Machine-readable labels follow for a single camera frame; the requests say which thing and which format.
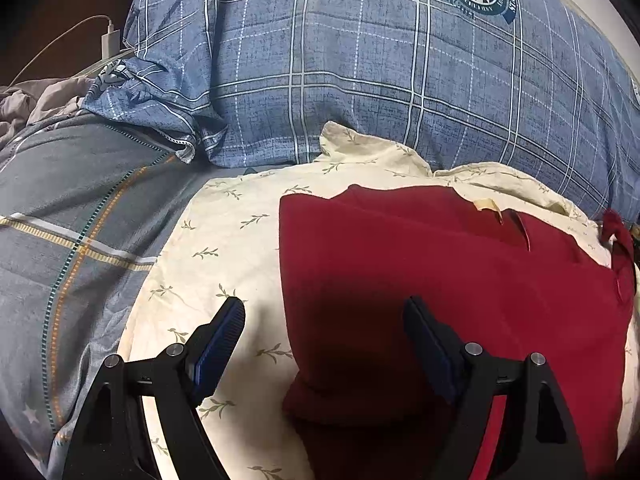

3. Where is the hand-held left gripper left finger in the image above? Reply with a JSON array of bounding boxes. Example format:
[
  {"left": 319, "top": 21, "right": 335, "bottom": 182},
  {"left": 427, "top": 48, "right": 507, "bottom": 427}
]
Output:
[{"left": 62, "top": 296, "right": 247, "bottom": 480}]

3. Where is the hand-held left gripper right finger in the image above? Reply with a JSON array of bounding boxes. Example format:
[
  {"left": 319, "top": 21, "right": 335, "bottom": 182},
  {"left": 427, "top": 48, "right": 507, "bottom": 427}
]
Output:
[{"left": 403, "top": 296, "right": 588, "bottom": 480}]

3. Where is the dark red garment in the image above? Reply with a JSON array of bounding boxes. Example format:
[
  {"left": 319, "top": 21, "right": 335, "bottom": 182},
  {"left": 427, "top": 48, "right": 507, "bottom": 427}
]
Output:
[{"left": 279, "top": 185, "right": 639, "bottom": 480}]

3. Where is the cream leaf-print pillow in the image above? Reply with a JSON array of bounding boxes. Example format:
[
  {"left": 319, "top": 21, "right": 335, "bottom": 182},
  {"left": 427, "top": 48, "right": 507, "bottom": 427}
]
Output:
[{"left": 116, "top": 121, "right": 640, "bottom": 480}]

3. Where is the grey plaid bed sheet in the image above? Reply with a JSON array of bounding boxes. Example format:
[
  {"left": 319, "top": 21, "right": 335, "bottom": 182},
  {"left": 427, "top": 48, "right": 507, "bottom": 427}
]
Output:
[{"left": 0, "top": 112, "right": 213, "bottom": 477}]

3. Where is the blue plaid pillow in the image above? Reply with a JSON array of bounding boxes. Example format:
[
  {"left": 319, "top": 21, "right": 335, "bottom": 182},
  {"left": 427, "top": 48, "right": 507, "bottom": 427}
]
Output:
[{"left": 82, "top": 0, "right": 640, "bottom": 222}]

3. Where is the crumpled grey cloth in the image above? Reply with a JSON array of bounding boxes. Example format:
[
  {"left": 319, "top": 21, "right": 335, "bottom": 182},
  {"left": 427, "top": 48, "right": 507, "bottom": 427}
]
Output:
[{"left": 0, "top": 76, "right": 97, "bottom": 150}]

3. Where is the white charger plug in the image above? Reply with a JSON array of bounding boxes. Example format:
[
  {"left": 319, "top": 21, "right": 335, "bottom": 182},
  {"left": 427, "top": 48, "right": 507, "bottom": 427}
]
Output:
[{"left": 101, "top": 30, "right": 123, "bottom": 59}]

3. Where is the white charger cable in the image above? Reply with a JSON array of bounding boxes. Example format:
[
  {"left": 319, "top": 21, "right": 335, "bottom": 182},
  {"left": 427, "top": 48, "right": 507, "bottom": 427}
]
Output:
[{"left": 9, "top": 15, "right": 115, "bottom": 87}]

